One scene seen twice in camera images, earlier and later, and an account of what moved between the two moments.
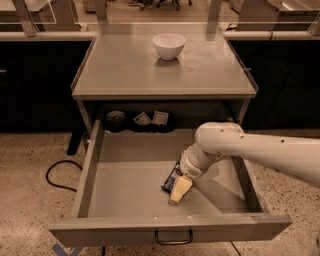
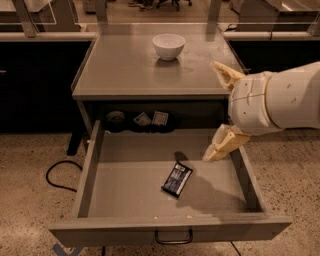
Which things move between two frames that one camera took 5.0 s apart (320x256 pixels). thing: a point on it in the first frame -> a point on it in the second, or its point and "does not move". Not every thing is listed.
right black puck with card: (163, 122) does not move
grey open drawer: (119, 196) does not move
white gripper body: (190, 167) -> (248, 101)
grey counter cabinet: (163, 76) does not move
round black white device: (115, 121) does not move
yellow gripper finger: (180, 189) -> (226, 139)
